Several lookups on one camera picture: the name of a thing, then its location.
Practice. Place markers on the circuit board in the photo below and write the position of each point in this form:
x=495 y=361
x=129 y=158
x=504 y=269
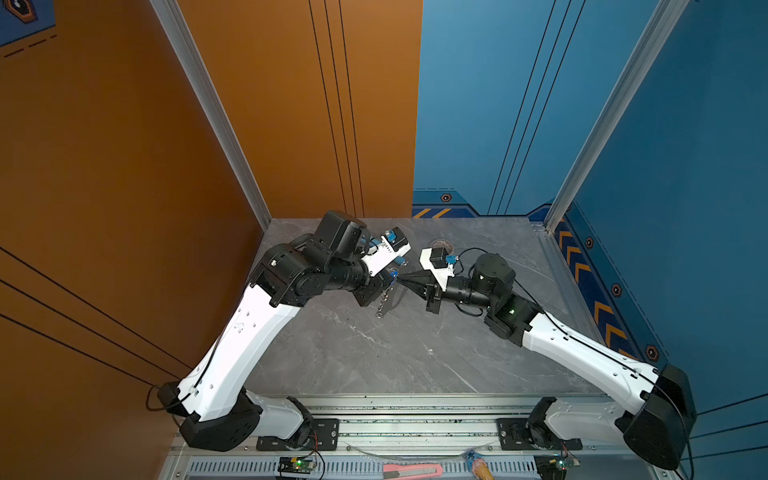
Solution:
x=555 y=468
x=296 y=467

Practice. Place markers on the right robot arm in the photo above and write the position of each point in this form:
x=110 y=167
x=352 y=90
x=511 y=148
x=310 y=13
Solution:
x=649 y=410

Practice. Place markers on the right circuit board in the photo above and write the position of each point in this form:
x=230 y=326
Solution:
x=555 y=468

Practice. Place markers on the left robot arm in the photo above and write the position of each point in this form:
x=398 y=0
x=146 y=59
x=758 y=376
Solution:
x=218 y=413

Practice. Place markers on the pink utility knife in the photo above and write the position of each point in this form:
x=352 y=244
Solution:
x=412 y=471

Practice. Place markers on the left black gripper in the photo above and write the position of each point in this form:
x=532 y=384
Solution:
x=376 y=283

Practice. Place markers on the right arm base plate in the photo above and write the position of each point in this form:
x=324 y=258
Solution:
x=519 y=434

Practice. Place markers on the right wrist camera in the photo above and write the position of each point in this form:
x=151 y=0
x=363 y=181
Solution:
x=440 y=264

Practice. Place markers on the left circuit board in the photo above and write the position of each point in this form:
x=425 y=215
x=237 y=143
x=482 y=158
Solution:
x=296 y=467

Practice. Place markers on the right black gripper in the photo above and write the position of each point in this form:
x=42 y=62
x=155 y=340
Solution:
x=433 y=293

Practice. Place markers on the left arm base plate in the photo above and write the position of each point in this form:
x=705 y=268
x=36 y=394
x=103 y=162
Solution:
x=321 y=434

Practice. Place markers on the toy ice cream cone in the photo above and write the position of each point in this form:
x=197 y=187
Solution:
x=478 y=466

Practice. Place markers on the masking tape roll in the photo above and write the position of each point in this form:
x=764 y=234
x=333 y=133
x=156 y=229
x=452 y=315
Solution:
x=443 y=243

